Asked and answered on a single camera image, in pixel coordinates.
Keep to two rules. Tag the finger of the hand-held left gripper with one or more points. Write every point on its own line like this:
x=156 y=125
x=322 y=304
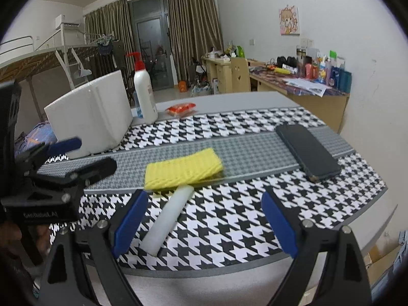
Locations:
x=98 y=167
x=68 y=144

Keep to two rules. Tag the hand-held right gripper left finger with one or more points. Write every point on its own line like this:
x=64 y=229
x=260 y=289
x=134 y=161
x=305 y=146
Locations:
x=130 y=223

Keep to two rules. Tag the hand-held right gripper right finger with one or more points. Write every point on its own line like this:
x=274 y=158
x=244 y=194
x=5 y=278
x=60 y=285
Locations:
x=280 y=226

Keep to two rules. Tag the white foam box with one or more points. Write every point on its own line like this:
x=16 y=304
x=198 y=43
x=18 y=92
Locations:
x=89 y=118

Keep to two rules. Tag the white foam tube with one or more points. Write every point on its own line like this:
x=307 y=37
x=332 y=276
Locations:
x=165 y=220

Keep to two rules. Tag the yellow sponge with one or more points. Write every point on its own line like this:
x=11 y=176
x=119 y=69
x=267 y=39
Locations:
x=181 y=169

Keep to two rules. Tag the blue plaid quilt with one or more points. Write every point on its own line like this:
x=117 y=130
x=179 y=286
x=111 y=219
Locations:
x=38 y=137

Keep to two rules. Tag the white bunk bed ladder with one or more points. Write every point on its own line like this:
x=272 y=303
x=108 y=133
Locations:
x=71 y=67

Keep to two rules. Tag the black smartphone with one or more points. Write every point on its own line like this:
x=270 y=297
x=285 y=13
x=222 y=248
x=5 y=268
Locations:
x=306 y=151

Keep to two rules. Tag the black white houndstooth tablecloth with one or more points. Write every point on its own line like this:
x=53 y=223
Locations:
x=242 y=153

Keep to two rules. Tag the white red pump lotion bottle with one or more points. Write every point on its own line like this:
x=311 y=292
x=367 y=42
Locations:
x=145 y=95

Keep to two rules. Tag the orange snack packet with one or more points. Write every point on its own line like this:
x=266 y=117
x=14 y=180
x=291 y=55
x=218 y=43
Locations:
x=181 y=109

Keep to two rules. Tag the dark hanging clothes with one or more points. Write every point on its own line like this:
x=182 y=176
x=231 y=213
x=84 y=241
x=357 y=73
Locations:
x=104 y=48

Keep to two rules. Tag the cardboard box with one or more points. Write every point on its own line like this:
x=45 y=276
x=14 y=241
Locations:
x=382 y=258

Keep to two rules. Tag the orange bucket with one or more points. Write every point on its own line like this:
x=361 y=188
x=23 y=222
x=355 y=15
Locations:
x=182 y=86

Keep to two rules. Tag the white air conditioner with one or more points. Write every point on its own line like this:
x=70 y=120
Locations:
x=67 y=22

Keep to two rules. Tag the wooden desk with patterned top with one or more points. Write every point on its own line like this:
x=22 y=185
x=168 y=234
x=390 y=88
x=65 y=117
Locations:
x=318 y=108

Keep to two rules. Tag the brown curtain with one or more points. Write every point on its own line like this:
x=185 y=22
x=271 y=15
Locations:
x=108 y=22
x=194 y=32

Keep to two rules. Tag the glass balcony door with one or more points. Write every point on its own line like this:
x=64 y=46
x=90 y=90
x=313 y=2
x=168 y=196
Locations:
x=151 y=38

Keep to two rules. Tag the white blue carton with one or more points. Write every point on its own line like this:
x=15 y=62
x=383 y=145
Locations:
x=215 y=86

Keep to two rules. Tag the white printed papers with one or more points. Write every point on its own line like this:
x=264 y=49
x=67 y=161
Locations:
x=307 y=86

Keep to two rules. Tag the wooden desk with drawers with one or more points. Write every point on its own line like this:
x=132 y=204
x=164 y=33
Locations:
x=220 y=73

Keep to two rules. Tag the wooden chair with smiley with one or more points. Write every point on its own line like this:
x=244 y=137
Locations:
x=239 y=76

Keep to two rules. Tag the yellow tube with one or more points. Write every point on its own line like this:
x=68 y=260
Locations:
x=283 y=70

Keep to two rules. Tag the group of toiletry bottles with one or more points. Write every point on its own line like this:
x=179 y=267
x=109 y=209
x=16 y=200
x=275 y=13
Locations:
x=331 y=71

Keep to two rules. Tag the black bag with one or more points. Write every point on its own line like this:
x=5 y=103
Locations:
x=286 y=61

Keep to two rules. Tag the green bottle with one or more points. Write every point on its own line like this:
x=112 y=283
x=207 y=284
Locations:
x=240 y=52

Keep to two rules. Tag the white wall outlet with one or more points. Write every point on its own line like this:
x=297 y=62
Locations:
x=307 y=42

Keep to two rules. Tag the cartoon wall poster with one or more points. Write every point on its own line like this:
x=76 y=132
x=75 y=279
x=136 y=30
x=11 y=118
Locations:
x=290 y=20

